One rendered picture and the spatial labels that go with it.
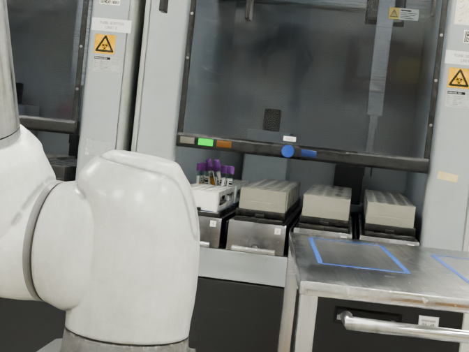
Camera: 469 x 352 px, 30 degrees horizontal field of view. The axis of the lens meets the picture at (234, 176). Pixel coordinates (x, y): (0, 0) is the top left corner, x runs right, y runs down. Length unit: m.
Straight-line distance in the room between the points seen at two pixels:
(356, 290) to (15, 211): 0.47
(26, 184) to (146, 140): 1.11
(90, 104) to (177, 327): 1.22
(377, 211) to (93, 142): 0.72
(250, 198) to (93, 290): 1.12
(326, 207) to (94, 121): 0.61
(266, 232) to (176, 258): 1.02
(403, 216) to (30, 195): 1.20
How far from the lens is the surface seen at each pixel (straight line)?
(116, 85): 2.19
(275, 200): 2.11
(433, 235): 2.13
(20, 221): 1.07
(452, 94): 2.13
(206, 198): 2.09
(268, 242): 2.04
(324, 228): 2.04
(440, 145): 2.12
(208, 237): 2.06
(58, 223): 1.05
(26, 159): 1.08
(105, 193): 1.02
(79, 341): 1.06
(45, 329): 2.20
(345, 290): 1.22
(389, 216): 2.11
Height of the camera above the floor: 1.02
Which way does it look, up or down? 3 degrees down
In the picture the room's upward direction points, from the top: 6 degrees clockwise
